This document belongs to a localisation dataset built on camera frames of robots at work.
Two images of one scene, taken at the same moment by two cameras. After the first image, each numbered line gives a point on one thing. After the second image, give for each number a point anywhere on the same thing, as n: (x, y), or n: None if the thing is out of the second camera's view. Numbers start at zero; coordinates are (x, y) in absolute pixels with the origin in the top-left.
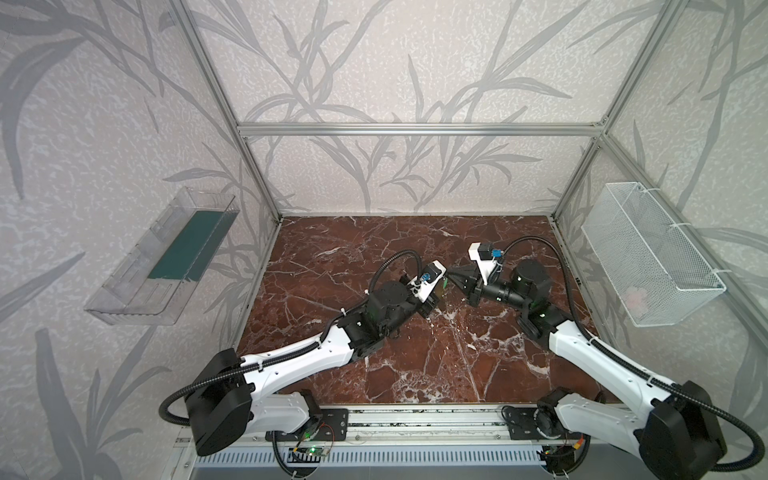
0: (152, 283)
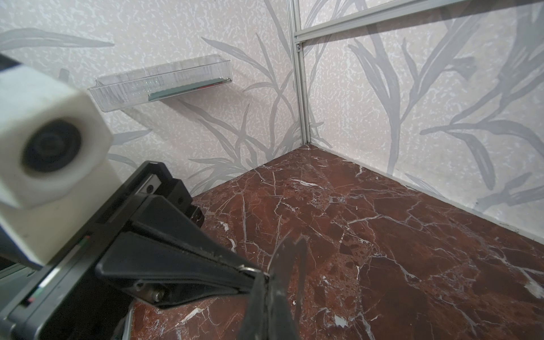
0: (161, 82)
